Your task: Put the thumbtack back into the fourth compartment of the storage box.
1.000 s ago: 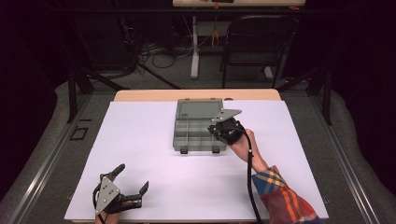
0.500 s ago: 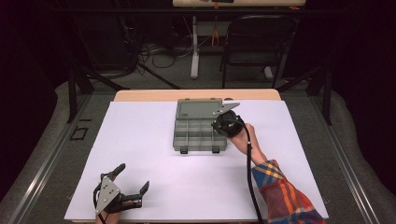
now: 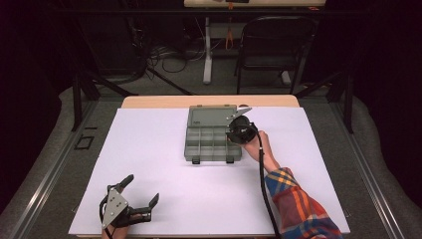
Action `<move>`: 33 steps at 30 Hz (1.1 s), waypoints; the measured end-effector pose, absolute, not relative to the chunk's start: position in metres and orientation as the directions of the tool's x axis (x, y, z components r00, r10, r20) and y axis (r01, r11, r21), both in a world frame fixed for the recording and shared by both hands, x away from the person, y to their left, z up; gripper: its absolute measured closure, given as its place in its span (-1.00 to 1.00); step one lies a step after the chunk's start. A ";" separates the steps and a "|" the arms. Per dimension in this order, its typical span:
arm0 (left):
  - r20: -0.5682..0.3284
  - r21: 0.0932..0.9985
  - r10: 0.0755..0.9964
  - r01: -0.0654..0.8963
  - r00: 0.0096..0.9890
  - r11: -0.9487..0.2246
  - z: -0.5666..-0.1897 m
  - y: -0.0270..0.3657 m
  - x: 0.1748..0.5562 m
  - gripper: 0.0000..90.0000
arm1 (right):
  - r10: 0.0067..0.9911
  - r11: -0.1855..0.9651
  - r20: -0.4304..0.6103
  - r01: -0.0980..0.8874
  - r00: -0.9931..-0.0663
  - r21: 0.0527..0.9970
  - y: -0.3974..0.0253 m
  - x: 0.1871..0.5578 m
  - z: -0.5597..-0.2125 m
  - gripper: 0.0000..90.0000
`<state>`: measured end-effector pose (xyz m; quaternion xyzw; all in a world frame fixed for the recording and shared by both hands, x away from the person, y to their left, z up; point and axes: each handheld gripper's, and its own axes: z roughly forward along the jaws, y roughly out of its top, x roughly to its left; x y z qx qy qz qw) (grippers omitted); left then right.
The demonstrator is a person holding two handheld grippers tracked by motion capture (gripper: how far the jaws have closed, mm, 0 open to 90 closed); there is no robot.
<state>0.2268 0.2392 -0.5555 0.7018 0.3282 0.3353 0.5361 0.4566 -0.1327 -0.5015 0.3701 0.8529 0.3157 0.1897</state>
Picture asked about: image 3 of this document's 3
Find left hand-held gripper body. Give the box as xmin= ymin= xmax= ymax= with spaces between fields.
xmin=99 ymin=184 xmax=153 ymax=230

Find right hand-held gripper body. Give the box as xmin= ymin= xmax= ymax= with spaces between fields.
xmin=226 ymin=106 xmax=260 ymax=145

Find grey translucent organizer box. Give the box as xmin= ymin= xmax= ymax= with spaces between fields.
xmin=183 ymin=105 xmax=245 ymax=165

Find person's right hand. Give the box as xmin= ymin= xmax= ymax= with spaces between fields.
xmin=239 ymin=129 xmax=277 ymax=164

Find person's left hand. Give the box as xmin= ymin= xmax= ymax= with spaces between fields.
xmin=101 ymin=213 xmax=141 ymax=239

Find white table cover sheet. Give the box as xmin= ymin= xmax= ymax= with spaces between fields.
xmin=68 ymin=107 xmax=351 ymax=237

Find black tape square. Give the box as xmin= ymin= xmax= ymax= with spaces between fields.
xmin=74 ymin=134 xmax=96 ymax=151

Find white desk leg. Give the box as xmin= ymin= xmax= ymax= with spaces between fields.
xmin=202 ymin=16 xmax=214 ymax=85

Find black metal chair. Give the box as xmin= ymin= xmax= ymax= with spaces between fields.
xmin=233 ymin=15 xmax=318 ymax=96

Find black metal stand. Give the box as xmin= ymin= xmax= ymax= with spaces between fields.
xmin=294 ymin=70 xmax=354 ymax=134
xmin=70 ymin=70 xmax=128 ymax=132

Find long desk top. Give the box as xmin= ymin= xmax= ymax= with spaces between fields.
xmin=183 ymin=0 xmax=327 ymax=8

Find metal floor rail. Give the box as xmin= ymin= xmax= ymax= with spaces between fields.
xmin=9 ymin=99 xmax=101 ymax=239
xmin=329 ymin=99 xmax=406 ymax=239

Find orange hanging cord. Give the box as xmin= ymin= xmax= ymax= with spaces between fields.
xmin=225 ymin=16 xmax=235 ymax=51

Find tangled floor cables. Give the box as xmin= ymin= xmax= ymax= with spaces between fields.
xmin=145 ymin=41 xmax=207 ymax=75

